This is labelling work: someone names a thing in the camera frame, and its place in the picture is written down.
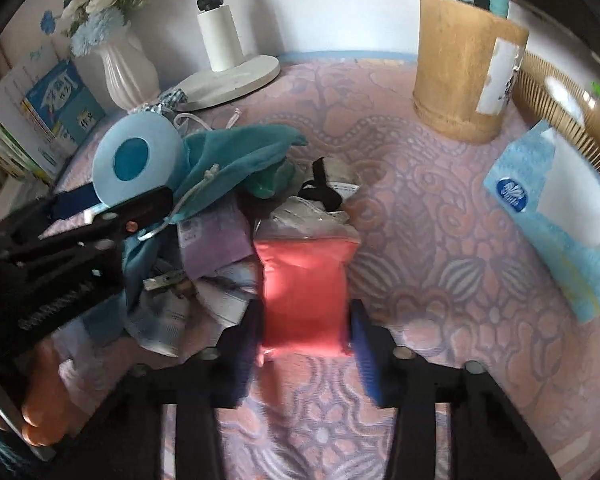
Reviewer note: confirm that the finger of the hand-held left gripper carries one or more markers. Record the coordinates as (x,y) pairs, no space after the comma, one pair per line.
(125,207)
(75,250)

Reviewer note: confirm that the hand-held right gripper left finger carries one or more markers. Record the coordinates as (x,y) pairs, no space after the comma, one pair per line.
(244,355)

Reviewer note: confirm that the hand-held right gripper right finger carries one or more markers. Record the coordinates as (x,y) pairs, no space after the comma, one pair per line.
(369,360)

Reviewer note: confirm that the red plastic packet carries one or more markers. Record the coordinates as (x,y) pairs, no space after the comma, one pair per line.
(305,300)

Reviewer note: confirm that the person's left hand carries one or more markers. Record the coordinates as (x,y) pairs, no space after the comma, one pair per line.
(45,395)

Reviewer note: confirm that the light blue round disc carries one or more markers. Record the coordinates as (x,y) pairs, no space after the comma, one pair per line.
(132,160)

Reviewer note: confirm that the blue checked cloth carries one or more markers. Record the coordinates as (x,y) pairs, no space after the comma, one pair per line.
(180,320)

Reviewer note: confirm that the wooden clothes peg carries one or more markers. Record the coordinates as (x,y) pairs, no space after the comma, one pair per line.
(167,282)

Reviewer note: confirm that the purple packet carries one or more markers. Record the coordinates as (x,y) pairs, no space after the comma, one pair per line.
(212,245)

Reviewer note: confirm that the silver striped ribbon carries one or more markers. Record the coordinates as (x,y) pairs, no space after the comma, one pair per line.
(167,100)

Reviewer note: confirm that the blue and white box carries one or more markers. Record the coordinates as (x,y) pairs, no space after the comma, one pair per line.
(62,110)

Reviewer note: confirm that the white ribbed vase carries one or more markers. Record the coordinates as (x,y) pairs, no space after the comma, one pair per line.
(127,70)

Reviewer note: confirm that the dark green cloth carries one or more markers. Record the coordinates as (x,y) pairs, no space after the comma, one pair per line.
(270,180)

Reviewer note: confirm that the white lamp base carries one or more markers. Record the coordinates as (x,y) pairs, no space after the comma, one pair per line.
(225,60)

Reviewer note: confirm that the blue and white artificial flowers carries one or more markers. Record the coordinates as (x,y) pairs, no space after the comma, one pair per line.
(97,5)

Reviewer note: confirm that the blue tissue pack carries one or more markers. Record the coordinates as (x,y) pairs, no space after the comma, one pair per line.
(555,220)

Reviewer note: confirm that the bamboo pen holder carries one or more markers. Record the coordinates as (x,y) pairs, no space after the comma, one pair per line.
(460,75)

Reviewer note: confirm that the woven straw basket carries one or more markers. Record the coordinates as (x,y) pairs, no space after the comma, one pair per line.
(555,105)

